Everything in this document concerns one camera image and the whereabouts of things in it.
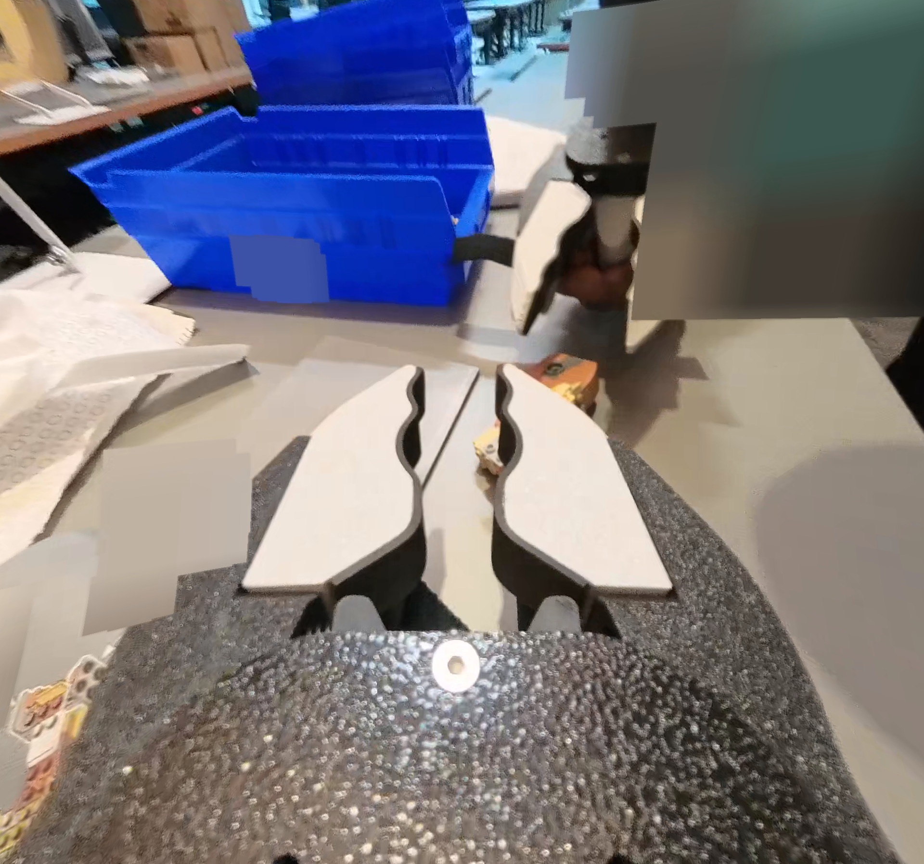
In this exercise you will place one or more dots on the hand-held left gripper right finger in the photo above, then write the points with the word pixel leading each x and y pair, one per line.
pixel 577 510

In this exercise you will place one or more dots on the grey instruction booklet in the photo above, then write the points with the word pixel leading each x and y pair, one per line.
pixel 325 380

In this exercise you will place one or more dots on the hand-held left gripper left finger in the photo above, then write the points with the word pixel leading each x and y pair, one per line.
pixel 339 503

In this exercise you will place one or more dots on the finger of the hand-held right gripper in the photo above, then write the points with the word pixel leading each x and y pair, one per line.
pixel 541 243

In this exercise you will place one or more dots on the orange tan brick model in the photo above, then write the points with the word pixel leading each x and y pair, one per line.
pixel 563 377

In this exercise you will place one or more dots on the background wooden table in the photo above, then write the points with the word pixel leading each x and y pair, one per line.
pixel 144 99

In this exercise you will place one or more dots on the person's right hand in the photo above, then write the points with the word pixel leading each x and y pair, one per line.
pixel 599 287

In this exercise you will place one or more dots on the torn white paper bag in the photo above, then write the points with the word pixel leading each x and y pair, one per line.
pixel 43 344

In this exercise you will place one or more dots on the stack of blue plastic bins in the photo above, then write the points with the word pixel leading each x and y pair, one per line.
pixel 361 48

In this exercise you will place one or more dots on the brown storage carton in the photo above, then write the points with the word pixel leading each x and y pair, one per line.
pixel 180 11
pixel 162 54
pixel 29 34
pixel 227 45

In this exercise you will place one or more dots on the blue plastic bin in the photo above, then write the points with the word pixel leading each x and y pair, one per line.
pixel 325 178

